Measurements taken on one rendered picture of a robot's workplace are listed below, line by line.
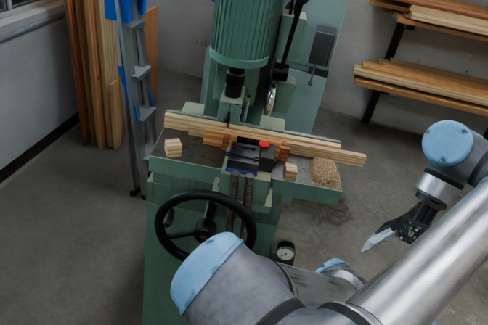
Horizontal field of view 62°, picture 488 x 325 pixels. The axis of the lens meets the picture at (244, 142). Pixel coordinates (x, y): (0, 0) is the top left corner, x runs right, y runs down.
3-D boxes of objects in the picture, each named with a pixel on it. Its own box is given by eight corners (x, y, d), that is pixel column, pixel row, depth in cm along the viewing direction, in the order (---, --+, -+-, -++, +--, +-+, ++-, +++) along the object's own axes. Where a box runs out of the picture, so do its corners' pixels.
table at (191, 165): (137, 190, 119) (137, 174, 115) (164, 136, 144) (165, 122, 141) (340, 228, 119) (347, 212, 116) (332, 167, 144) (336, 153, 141)
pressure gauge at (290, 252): (273, 262, 134) (278, 245, 129) (273, 253, 137) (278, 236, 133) (292, 265, 134) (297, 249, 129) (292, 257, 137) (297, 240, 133)
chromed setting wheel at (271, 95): (261, 121, 140) (268, 89, 133) (263, 105, 150) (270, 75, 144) (270, 122, 140) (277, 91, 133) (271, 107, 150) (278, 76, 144)
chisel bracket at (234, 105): (216, 124, 129) (219, 100, 124) (222, 104, 140) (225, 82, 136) (239, 128, 129) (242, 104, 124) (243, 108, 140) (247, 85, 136)
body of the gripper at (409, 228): (391, 239, 92) (418, 191, 90) (390, 231, 100) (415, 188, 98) (424, 257, 89) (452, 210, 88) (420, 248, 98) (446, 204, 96)
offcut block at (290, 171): (294, 172, 128) (296, 163, 126) (295, 180, 124) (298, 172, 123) (282, 170, 128) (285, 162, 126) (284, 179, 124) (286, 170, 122)
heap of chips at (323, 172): (311, 184, 124) (314, 174, 122) (308, 158, 136) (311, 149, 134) (340, 189, 124) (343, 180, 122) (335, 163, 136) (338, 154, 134)
